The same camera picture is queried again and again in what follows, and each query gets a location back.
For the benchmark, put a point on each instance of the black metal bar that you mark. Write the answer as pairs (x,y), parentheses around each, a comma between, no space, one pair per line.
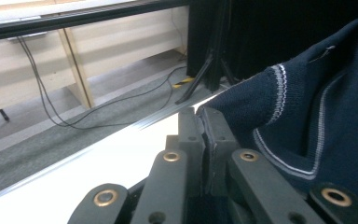
(74,18)

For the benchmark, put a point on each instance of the aluminium floor rail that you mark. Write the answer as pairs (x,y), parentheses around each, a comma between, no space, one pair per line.
(167,114)

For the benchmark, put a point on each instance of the yellow black floor tape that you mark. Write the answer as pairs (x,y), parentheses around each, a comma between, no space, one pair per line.
(184,82)

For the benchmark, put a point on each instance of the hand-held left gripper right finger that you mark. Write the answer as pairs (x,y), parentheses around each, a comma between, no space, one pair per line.
(219,137)

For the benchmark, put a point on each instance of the dark knit vest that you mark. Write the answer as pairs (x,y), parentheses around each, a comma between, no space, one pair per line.
(292,124)

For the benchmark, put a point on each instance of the black curtain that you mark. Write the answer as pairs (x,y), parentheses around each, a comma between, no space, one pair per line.
(261,31)

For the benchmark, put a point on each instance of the black stand legs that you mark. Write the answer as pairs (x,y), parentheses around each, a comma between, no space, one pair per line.
(211,71)

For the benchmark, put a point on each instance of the beige wooden cabinet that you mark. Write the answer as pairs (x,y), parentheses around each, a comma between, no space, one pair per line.
(121,40)

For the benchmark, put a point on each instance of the small black bracket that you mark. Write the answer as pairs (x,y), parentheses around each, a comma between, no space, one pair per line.
(3,114)

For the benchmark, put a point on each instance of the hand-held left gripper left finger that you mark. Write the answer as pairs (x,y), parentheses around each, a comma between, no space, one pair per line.
(192,130)

